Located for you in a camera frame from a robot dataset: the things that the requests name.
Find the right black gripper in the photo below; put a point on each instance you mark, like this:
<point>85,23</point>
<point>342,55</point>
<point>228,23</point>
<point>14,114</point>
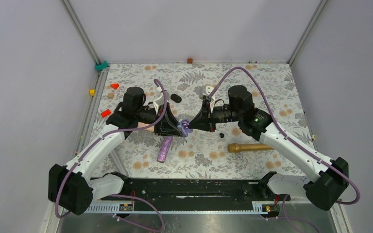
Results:
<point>206,119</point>

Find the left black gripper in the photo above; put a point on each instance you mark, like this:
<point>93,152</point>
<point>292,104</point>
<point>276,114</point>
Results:
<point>167,125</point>

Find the lavender earbud charging case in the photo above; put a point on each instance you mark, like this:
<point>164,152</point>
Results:
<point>184,127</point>

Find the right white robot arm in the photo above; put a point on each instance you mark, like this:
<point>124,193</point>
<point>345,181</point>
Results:
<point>324,178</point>

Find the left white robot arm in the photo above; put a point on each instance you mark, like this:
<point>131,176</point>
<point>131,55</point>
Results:
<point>71,186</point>

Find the black oval earbud case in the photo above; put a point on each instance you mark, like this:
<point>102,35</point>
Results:
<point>176,98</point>

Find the purple glitter microphone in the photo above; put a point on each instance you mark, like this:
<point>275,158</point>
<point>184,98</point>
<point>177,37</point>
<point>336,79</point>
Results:
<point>164,149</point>

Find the peach pink microphone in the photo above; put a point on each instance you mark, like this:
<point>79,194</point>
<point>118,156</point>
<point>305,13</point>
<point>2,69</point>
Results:
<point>147,127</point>

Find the gold microphone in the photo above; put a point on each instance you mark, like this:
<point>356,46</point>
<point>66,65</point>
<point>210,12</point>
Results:
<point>237,148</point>

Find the floral table mat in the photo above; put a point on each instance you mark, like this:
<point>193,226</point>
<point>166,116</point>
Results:
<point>204,155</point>

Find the red rectangular block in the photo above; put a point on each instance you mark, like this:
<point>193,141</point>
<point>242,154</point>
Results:
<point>105,113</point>

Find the red triangular block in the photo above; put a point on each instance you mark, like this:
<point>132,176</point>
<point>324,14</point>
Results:
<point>114,86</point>

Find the teal clamp block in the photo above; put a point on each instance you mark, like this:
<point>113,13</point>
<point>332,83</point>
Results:
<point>101,66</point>

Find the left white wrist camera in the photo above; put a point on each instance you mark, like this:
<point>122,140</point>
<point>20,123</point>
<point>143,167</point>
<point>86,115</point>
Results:
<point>162,100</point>

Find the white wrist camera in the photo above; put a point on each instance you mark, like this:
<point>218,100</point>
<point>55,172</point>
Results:
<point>162,100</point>
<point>204,91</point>

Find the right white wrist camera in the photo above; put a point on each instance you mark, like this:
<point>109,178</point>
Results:
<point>204,91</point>

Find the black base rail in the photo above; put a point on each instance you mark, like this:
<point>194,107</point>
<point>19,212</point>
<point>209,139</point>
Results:
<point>191,195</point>

